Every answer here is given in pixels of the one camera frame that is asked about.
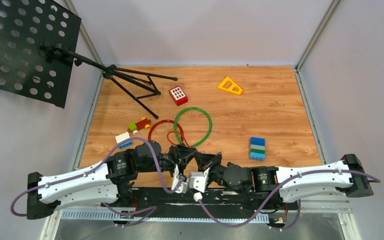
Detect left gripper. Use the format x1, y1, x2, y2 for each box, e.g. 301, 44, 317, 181
138, 145, 197, 180

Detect thin red wire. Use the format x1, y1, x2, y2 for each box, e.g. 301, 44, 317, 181
166, 130, 191, 148

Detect red cable lock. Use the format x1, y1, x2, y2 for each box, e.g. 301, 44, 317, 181
147, 119, 184, 141

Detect green cable lock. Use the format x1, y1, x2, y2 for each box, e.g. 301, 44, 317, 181
173, 106, 213, 148

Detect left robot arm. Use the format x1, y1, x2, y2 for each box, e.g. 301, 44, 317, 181
26, 140, 197, 220

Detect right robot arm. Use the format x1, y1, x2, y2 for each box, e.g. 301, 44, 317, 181
195, 153, 375, 209

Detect blue green white brick stack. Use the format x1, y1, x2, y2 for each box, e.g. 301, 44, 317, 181
248, 137, 266, 161

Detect red green toy car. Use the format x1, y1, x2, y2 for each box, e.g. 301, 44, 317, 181
127, 117, 151, 136

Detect red window toy brick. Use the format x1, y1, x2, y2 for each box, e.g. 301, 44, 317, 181
168, 86, 188, 106

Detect white blue toy brick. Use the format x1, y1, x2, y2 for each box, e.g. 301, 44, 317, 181
115, 132, 133, 150

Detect yellow triangular toy piece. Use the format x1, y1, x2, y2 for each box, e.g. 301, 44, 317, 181
217, 76, 243, 96

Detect black perforated music stand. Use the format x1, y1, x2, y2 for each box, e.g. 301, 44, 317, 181
0, 0, 161, 108

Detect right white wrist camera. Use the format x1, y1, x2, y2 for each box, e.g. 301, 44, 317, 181
188, 168, 210, 202

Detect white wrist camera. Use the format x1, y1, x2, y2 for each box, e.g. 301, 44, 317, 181
171, 164, 189, 194
188, 168, 210, 202

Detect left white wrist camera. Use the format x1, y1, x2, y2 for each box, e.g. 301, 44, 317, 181
171, 164, 189, 194

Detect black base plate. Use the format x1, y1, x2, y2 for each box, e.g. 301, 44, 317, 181
100, 187, 300, 220

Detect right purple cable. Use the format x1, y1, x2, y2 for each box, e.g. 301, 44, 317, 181
198, 169, 382, 232

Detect grey slotted cable duct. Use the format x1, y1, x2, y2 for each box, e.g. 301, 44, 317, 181
61, 208, 270, 224

